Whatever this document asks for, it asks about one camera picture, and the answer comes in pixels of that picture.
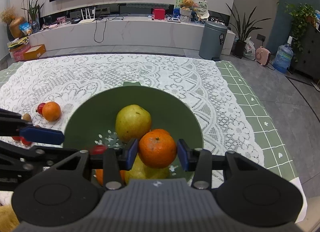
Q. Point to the potted plant by bin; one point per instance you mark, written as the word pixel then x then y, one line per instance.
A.
pixel 243 28

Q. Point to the white lace tablecloth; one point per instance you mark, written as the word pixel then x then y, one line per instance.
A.
pixel 150 76

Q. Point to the golden vase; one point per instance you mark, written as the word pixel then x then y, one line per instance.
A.
pixel 14 27

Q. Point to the teddy bear toy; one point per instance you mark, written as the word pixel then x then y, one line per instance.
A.
pixel 187 5

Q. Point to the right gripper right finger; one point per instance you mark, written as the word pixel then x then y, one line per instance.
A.
pixel 198 162

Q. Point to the orange mandarin by tomato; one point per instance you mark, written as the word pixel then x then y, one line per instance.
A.
pixel 51 111

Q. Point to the white wifi router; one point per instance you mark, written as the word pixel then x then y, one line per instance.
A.
pixel 87 15

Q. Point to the red box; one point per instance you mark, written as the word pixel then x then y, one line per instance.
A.
pixel 158 14

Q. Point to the green grid table mat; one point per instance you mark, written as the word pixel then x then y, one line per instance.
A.
pixel 257 114

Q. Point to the orange cardboard box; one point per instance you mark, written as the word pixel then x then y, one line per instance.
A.
pixel 34 52

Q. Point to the orange mandarin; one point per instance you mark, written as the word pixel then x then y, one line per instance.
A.
pixel 51 111
pixel 99 175
pixel 160 131
pixel 157 150

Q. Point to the white marble tv console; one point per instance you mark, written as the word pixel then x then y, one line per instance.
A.
pixel 121 34

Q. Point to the green yellow apple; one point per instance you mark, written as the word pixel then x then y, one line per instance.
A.
pixel 141 171

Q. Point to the white paper sheet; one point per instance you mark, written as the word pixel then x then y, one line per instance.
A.
pixel 298 205

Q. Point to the pink small heater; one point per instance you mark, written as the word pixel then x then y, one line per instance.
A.
pixel 262 56

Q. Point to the blue water jug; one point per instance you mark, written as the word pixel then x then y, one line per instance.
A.
pixel 283 57

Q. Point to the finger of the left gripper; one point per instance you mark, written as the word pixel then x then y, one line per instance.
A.
pixel 36 153
pixel 12 125

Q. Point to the red cherry tomato with stem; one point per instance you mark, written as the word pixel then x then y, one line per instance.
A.
pixel 40 108

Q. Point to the brown kiwi fruit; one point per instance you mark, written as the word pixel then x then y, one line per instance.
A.
pixel 27 117

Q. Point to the white plastic bag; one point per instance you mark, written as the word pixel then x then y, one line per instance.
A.
pixel 249 51

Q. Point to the grey pedal trash bin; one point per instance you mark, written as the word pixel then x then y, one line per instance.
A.
pixel 212 42

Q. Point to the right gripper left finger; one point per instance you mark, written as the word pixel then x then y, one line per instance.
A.
pixel 115 160

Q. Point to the leafy plant on cabinet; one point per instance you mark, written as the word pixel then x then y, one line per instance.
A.
pixel 302 15

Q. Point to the red green apple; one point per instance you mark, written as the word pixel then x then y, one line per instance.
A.
pixel 132 122

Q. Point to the green colander bowl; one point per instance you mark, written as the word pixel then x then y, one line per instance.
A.
pixel 113 117

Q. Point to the dark cabinet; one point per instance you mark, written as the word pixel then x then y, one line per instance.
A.
pixel 307 62

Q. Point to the green plant in vase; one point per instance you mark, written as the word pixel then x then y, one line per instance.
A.
pixel 34 8

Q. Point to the pink basket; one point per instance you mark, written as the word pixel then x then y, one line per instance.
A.
pixel 18 53

